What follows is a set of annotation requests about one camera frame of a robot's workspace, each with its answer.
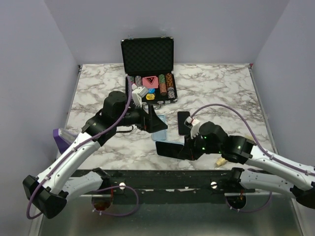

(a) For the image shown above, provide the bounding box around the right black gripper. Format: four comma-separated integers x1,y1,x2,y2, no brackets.
178,131,222,161

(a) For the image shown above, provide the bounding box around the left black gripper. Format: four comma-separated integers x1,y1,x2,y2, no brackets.
114,101,168,134

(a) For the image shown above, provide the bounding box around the black smartphone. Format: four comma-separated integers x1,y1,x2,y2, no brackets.
155,141,173,158
177,111,190,136

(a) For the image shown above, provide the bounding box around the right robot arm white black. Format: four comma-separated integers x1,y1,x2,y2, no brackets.
175,119,315,209

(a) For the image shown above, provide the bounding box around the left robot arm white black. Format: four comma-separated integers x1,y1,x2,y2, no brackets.
23,91,168,219

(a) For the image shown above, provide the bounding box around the black aluminium poker chip case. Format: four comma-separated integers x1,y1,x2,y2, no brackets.
121,37,178,106

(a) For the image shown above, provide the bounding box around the yellow dealer button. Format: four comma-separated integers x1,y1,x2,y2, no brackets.
146,93,156,100

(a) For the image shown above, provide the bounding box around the blue dealer button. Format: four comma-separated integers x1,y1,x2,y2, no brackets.
148,88,155,94

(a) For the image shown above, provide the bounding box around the pink card deck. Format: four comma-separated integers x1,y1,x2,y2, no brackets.
142,76,159,89

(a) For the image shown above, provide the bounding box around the purple plastic card holder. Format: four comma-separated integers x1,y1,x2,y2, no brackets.
53,128,77,154

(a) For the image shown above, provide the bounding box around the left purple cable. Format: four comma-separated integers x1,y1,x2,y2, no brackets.
26,75,133,220

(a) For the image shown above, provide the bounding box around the purple cable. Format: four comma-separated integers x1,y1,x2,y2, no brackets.
189,103,315,173
26,75,133,220

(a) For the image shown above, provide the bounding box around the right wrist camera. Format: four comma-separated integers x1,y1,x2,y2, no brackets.
184,117,201,139

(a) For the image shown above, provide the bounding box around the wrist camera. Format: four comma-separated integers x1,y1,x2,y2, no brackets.
184,117,201,139
131,84,149,108

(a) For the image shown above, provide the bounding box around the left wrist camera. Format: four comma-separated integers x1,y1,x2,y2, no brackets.
131,84,149,108

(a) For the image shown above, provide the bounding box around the beige wooden handle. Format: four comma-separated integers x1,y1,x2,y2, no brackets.
215,157,228,168

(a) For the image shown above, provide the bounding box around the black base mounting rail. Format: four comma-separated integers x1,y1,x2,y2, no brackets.
93,168,254,205

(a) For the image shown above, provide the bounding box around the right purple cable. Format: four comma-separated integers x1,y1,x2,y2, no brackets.
189,103,315,173

